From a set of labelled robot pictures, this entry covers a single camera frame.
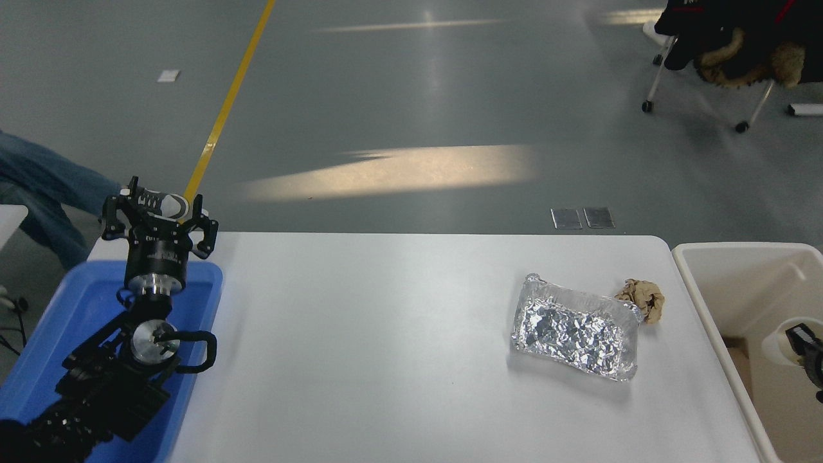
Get large pale plastic bin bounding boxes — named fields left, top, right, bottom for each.
left=672, top=241, right=823, bottom=463

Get black floor cables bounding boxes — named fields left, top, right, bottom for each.
left=0, top=286, right=30, bottom=354

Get crumpled tan paper ball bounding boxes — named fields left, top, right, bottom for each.
left=615, top=278, right=666, bottom=324

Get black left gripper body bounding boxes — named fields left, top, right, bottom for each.
left=124, top=222, right=195, bottom=280

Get blue plastic tray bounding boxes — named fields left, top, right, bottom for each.
left=0, top=260, right=224, bottom=463

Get wheeled metal chair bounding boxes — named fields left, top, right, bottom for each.
left=642, top=35, right=775, bottom=134

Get person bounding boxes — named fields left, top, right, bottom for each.
left=0, top=130, right=208, bottom=271

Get small white side table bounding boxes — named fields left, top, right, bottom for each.
left=0, top=204, right=30, bottom=251

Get crinkled foil tray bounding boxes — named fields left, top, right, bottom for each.
left=511, top=273, right=644, bottom=382

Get dark coat with fur trim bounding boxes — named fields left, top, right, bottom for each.
left=655, top=0, right=823, bottom=89

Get white paper cup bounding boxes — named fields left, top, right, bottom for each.
left=762, top=318, right=812, bottom=367

